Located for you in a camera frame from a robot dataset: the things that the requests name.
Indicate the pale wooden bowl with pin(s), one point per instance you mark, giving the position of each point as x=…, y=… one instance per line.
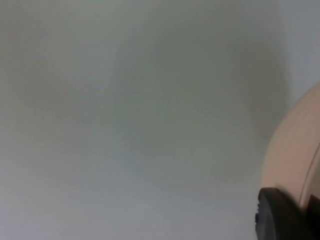
x=292, y=150

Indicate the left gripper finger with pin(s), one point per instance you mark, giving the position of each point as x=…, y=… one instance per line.
x=277, y=217

